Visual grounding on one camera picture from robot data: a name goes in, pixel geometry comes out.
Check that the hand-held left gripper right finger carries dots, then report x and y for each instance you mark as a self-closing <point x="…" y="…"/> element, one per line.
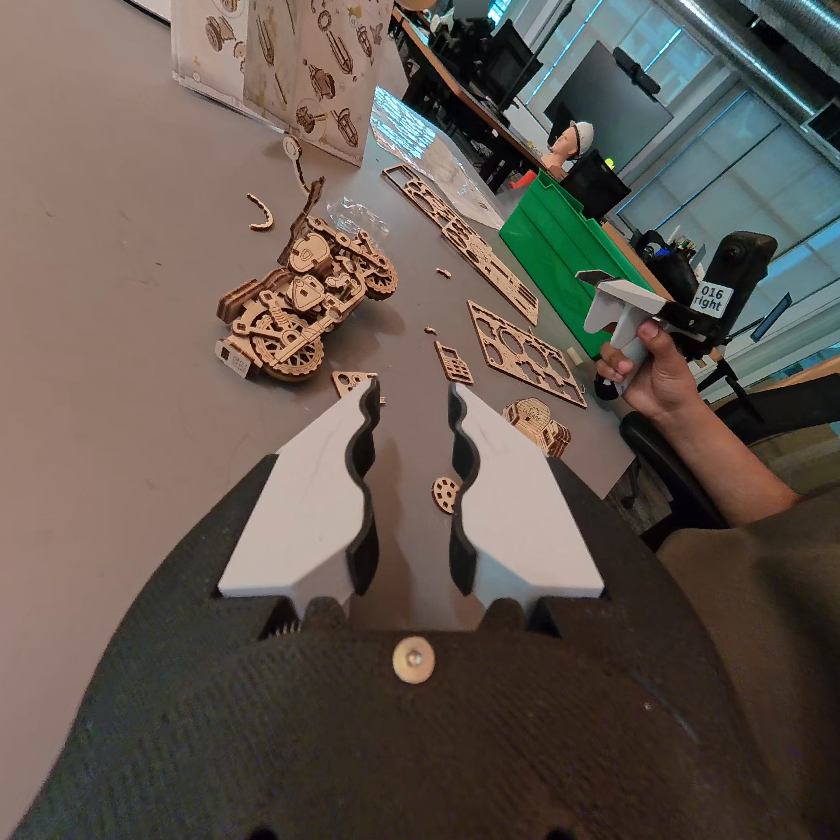
<point x="518" y="518"/>

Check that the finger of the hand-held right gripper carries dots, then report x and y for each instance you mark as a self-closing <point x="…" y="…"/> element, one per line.
<point x="604" y="315"/>
<point x="630" y="295"/>

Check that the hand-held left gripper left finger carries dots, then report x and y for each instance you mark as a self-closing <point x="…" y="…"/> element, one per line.
<point x="308" y="499"/>

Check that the small round wooden disc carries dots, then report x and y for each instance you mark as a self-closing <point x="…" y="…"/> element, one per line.
<point x="443" y="493"/>

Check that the person's right forearm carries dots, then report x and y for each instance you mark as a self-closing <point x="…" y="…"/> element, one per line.
<point x="728" y="453"/>

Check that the grey desk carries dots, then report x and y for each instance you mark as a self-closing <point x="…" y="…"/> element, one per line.
<point x="98" y="328"/>

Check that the background office desk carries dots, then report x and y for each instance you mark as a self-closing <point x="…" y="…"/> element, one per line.
<point x="459" y="85"/>

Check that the person's right hand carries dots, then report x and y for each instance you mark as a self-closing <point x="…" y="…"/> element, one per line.
<point x="663" y="380"/>

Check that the black bag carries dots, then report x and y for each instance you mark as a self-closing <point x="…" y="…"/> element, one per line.
<point x="663" y="262"/>

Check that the green plastic bin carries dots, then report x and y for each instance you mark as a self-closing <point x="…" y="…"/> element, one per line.
<point x="558" y="249"/>

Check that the wooden model seat part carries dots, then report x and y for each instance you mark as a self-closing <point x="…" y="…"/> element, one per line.
<point x="535" y="423"/>

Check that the long wooden part sheet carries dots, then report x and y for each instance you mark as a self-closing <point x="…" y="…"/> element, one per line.
<point x="499" y="275"/>

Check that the small black monitor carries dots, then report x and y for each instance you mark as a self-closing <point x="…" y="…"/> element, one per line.
<point x="597" y="184"/>

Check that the square wooden piece with holes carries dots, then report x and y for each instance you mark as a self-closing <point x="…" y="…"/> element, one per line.
<point x="348" y="382"/>

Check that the wooden sheet with round cutouts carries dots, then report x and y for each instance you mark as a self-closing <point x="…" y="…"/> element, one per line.
<point x="479" y="328"/>

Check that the slotted rectangular wooden piece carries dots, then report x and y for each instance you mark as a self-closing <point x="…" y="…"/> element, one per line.
<point x="453" y="362"/>

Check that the mannequin head with white helmet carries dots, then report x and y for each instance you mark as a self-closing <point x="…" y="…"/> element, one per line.
<point x="576" y="141"/>

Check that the large dark monitor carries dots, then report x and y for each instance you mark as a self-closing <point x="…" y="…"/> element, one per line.
<point x="617" y="111"/>

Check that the wooden motorcycle model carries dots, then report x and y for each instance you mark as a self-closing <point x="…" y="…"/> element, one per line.
<point x="295" y="308"/>

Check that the black webcam bar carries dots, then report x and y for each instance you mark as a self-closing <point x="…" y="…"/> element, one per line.
<point x="636" y="69"/>

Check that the clear plastic bag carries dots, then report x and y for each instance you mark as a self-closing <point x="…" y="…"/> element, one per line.
<point x="358" y="216"/>

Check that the person's brown clothing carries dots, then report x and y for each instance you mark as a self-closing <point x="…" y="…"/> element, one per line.
<point x="774" y="623"/>

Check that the curved wooden piece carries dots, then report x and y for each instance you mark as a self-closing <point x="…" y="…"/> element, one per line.
<point x="262" y="216"/>

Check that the wooden piece with round end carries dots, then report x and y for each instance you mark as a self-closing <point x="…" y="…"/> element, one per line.
<point x="292" y="149"/>

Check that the printed puzzle box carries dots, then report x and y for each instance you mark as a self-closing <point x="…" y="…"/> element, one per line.
<point x="315" y="72"/>

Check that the silver ceiling duct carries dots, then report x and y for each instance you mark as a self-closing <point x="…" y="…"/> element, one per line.
<point x="754" y="59"/>

